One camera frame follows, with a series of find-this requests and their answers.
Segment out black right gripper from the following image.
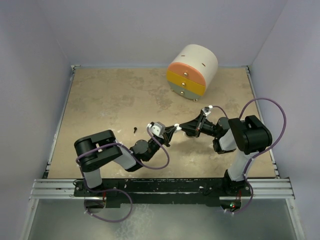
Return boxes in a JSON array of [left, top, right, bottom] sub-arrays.
[[179, 113, 220, 138]]

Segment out white earbud charging case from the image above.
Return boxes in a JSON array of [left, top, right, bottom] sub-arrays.
[[174, 123, 182, 133]]

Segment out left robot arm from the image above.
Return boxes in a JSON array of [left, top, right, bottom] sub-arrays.
[[74, 122, 182, 196]]

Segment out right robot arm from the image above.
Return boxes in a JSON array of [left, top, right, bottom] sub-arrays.
[[180, 113, 273, 196]]

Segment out round white drawer cabinet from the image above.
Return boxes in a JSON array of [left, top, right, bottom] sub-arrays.
[[166, 44, 219, 102]]

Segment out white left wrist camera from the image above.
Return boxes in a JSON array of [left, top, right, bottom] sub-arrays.
[[147, 122, 166, 137]]

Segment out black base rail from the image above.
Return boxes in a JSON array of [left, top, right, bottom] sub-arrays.
[[73, 177, 251, 209]]

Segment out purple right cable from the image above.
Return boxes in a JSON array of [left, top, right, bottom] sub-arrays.
[[212, 97, 288, 215]]

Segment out aluminium frame rail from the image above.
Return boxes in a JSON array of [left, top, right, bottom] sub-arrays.
[[30, 178, 295, 200]]

